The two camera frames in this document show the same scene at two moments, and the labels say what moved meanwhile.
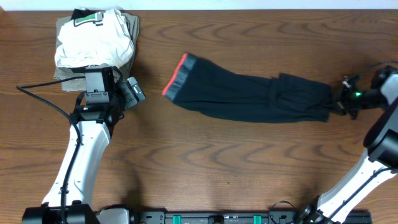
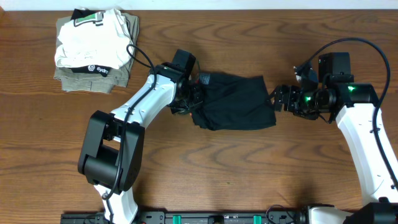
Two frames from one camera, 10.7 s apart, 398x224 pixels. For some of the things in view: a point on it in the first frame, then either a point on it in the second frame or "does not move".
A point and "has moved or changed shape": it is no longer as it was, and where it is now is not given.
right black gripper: [342, 104] -> [291, 105]
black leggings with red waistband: [212, 89] has moved or changed shape
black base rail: [284, 217] does not move
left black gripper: [117, 79] -> [193, 98]
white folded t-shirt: [103, 37] does not move
